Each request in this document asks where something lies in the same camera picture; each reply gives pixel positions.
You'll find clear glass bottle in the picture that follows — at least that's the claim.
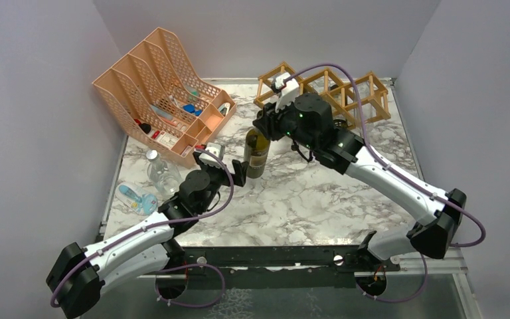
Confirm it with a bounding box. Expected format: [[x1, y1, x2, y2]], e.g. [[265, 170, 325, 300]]
[[358, 83, 376, 123]]

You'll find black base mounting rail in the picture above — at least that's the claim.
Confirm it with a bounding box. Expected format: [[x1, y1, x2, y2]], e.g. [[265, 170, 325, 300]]
[[139, 245, 396, 292]]

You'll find peach plastic file organizer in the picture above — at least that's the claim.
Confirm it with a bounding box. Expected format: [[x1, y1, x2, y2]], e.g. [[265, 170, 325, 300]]
[[92, 28, 236, 168]]

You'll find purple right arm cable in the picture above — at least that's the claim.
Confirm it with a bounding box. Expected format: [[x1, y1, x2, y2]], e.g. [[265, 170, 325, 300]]
[[283, 62, 487, 249]]

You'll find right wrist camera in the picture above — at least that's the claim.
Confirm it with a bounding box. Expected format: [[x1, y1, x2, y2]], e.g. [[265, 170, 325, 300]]
[[271, 73, 299, 113]]

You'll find clear bottle blue content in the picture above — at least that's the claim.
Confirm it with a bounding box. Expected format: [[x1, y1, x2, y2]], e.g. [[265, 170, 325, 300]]
[[115, 181, 159, 216]]

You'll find red white box in organizer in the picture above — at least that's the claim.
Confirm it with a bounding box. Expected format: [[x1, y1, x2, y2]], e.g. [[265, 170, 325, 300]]
[[151, 130, 179, 149]]

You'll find round clear flask silver cap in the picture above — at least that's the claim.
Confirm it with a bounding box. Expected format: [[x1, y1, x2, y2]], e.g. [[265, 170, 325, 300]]
[[145, 150, 183, 199]]

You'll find blue item in organizer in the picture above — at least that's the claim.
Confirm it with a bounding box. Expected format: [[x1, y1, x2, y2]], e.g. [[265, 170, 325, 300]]
[[182, 104, 202, 116]]

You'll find wooden lattice wine rack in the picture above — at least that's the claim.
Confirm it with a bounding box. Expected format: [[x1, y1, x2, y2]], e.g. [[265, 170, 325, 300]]
[[254, 61, 392, 132]]

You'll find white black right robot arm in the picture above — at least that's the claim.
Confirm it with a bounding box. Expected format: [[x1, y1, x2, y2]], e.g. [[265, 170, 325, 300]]
[[253, 93, 466, 270]]

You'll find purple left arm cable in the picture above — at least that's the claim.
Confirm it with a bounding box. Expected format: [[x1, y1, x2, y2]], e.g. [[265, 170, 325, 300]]
[[50, 147, 236, 308]]

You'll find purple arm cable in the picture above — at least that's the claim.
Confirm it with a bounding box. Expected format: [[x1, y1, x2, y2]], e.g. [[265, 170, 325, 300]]
[[283, 62, 487, 249], [50, 147, 236, 308]]

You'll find green wine bottle gold label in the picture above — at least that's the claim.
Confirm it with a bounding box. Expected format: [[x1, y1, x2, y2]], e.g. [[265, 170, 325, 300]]
[[244, 127, 270, 179]]

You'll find dark green wine bottle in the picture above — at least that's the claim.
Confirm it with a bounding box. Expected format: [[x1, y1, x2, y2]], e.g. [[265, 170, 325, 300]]
[[329, 84, 349, 129]]

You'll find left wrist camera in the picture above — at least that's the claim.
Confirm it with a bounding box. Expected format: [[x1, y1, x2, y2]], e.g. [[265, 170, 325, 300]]
[[199, 142, 224, 167]]

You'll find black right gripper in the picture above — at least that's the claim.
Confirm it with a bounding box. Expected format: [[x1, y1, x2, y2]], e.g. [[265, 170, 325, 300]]
[[253, 94, 318, 153]]

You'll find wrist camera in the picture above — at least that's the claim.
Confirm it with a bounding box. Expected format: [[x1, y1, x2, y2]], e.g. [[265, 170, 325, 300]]
[[199, 142, 224, 167], [271, 73, 299, 113]]

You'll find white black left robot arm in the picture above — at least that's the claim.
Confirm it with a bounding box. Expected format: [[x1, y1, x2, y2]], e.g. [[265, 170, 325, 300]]
[[46, 146, 248, 318]]

